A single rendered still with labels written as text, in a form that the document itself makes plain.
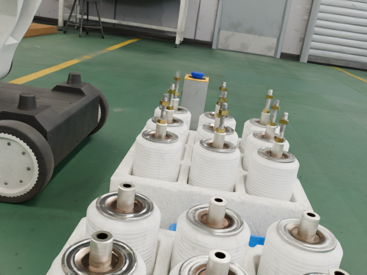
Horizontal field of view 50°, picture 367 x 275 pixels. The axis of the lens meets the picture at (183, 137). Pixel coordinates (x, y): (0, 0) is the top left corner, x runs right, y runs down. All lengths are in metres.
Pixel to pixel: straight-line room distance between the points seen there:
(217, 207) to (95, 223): 0.15
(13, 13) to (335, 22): 5.27
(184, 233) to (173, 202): 0.27
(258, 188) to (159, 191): 0.19
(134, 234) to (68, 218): 0.50
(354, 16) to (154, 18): 2.80
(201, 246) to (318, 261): 0.14
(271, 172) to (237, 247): 0.30
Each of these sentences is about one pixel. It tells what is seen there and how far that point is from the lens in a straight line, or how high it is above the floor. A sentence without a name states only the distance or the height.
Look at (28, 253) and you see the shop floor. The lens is 0.87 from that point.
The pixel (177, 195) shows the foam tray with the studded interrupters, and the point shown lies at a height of 0.17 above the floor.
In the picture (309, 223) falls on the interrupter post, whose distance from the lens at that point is 0.52.
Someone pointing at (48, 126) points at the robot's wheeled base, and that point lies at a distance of 1.02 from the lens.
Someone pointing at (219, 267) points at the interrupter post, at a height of 0.28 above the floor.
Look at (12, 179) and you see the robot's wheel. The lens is 1.03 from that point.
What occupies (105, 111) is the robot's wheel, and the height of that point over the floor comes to 0.11.
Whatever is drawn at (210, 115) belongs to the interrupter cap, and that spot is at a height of 0.25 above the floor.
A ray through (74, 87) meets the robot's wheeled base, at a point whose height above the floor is 0.21.
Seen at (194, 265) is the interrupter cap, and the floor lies 0.25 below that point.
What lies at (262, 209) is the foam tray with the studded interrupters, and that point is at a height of 0.17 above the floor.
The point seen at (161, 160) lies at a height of 0.22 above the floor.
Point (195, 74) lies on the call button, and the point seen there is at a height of 0.33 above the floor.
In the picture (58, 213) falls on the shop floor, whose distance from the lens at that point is 1.00.
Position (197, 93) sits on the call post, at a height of 0.28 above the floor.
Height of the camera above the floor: 0.50
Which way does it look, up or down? 18 degrees down
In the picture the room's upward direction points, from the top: 8 degrees clockwise
